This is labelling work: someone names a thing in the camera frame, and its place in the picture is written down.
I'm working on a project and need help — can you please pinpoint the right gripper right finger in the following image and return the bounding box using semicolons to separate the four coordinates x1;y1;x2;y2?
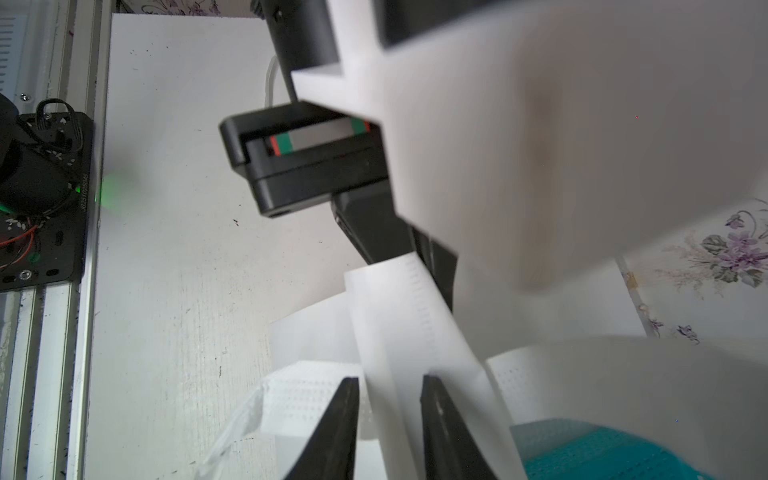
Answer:
420;375;496;480

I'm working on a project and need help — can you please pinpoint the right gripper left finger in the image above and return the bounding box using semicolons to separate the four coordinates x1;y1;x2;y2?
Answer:
284;377;360;480

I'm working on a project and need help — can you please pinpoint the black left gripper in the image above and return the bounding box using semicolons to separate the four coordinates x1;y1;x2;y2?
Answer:
219;101;457;311

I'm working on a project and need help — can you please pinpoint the white insulated delivery bag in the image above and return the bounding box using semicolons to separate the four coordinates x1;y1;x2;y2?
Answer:
196;254;767;479

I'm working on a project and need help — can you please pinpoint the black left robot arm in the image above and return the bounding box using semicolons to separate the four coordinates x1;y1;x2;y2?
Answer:
219;1;457;305

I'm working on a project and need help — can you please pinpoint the teal plastic basket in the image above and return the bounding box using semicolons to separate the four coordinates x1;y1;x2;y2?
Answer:
511;420;707;479

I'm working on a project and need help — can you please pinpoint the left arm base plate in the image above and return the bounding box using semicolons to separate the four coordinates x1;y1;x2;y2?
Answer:
1;97;94;292

